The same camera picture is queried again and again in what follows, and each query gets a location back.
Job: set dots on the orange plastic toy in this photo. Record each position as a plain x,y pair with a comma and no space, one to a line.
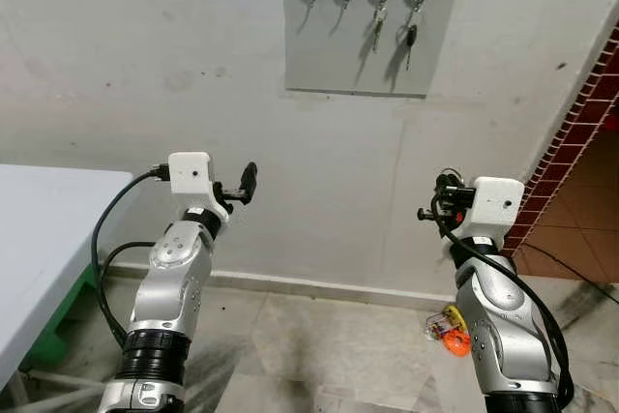
456,341

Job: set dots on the grey wall board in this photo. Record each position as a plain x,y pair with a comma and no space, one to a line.
334,55

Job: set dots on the silver key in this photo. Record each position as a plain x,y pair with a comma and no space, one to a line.
378,28

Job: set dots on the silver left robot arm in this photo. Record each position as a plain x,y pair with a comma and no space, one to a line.
169,282

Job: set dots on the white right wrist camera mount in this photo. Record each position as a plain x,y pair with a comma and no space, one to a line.
498,205

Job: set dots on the black head key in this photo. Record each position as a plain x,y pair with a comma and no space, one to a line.
411,36

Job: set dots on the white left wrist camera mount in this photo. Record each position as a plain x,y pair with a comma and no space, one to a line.
191,181

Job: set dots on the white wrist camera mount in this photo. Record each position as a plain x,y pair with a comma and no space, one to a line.
498,205
191,181

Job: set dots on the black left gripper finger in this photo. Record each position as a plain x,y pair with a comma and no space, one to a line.
249,182

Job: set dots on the white table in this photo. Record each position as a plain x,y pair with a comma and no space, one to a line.
44,239

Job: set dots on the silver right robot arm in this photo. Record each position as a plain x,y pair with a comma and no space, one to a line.
498,321

